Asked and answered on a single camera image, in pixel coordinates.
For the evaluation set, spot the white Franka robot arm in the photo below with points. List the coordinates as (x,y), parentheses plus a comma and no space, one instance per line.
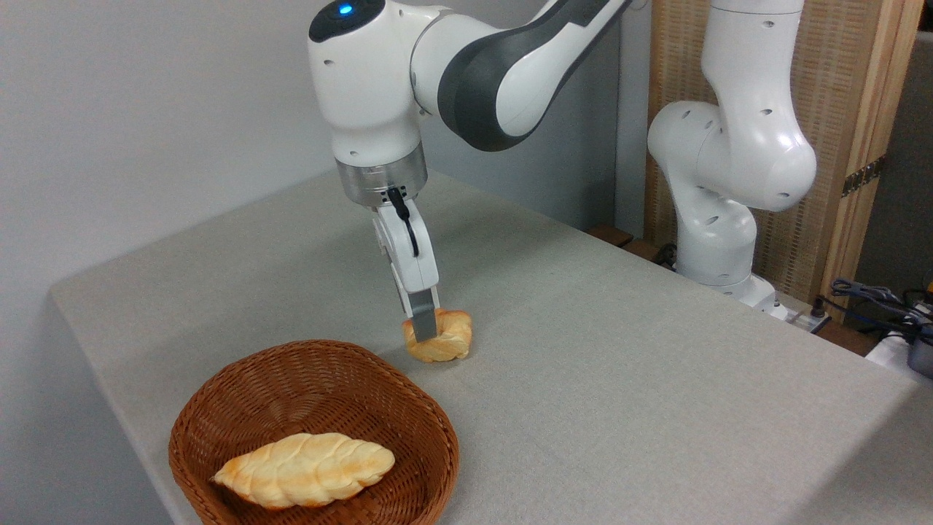
(379,80)

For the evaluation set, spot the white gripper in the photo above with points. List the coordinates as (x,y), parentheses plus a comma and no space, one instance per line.
(412,259)

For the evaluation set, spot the grey box device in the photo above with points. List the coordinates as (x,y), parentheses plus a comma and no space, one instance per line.
(922,356)

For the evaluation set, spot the small square bread roll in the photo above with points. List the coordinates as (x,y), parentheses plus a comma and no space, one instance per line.
(452,339)

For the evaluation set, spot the long braided bread loaf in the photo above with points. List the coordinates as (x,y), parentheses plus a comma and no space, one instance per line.
(306,470)

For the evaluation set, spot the brown wicker basket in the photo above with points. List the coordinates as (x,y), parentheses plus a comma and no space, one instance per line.
(291,379)

